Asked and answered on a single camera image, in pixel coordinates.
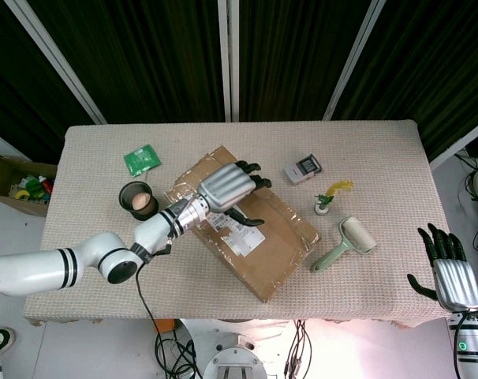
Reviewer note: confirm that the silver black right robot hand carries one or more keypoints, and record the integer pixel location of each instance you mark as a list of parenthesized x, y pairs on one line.
[(456, 280)]

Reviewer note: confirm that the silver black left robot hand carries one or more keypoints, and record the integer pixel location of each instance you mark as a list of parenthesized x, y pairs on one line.
[(223, 189)]

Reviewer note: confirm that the brown cardboard box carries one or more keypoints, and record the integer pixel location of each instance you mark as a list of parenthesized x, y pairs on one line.
[(262, 252)]

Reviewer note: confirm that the small white black box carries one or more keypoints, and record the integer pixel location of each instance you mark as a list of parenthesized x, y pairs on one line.
[(298, 173)]

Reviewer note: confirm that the black mesh cup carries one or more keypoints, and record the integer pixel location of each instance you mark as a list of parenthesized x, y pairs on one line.
[(144, 215)]

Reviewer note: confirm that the peach coloured egg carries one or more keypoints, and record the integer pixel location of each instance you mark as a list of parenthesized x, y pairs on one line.
[(140, 201)]

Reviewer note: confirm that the green foil packet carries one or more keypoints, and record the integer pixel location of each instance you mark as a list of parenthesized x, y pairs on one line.
[(142, 160)]

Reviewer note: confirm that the yellow green toy plant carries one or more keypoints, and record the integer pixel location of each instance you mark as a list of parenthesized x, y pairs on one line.
[(322, 208)]

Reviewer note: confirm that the pale green lint roller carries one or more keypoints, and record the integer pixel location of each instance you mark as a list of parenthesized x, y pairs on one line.
[(359, 235)]

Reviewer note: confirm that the beige waffle tablecloth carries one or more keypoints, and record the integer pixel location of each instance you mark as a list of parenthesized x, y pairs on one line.
[(381, 197)]

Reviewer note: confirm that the small orange object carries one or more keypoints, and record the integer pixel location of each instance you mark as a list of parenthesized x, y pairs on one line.
[(166, 325)]

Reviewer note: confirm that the dark green curtain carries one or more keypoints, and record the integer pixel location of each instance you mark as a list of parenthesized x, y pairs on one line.
[(10, 59), (440, 59), (294, 51), (144, 51)]

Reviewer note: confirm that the white robot torso base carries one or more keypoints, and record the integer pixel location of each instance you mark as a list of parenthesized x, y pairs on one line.
[(235, 359)]

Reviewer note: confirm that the cardboard box of toys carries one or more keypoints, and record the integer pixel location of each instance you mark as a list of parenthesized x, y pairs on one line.
[(2, 173)]

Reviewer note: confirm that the white black shoe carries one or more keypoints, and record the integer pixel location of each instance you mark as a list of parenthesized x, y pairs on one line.
[(2, 337)]

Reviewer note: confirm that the white frame post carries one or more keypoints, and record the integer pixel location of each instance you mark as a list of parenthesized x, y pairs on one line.
[(61, 59), (460, 146), (228, 59), (2, 142), (353, 59)]

